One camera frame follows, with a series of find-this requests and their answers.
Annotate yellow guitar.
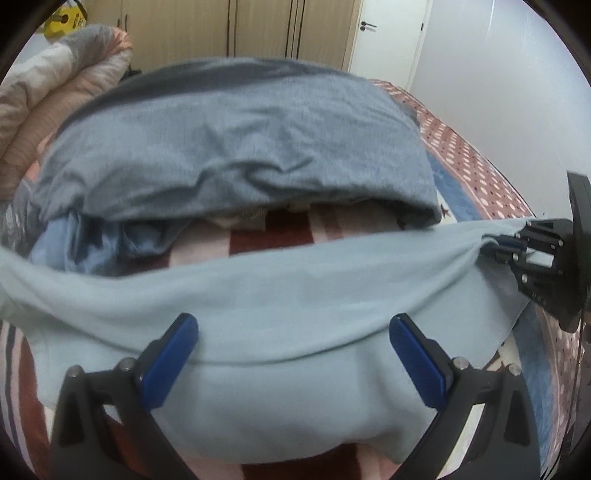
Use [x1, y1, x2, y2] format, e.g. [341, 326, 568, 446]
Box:
[44, 0, 88, 38]

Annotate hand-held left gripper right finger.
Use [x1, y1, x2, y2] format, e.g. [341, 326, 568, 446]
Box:
[389, 313, 541, 480]

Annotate grey blue clothing pile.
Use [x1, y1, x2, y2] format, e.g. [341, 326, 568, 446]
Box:
[32, 58, 444, 278]

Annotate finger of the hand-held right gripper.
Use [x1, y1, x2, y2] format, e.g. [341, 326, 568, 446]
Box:
[491, 250, 579, 325]
[496, 220, 574, 269]

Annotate white door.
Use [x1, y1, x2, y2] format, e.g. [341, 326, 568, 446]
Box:
[348, 0, 432, 93]

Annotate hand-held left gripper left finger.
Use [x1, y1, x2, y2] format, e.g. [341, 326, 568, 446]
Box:
[50, 313, 199, 480]

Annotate light blue pants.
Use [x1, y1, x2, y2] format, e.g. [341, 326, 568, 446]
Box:
[0, 217, 532, 464]

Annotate striped dotted printed blanket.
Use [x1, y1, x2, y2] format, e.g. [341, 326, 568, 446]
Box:
[0, 78, 591, 480]

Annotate pink grey folded quilt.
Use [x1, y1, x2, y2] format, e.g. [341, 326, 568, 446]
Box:
[0, 24, 134, 204]

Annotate wooden wardrobe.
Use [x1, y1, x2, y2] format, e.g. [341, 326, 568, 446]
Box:
[83, 0, 363, 75]

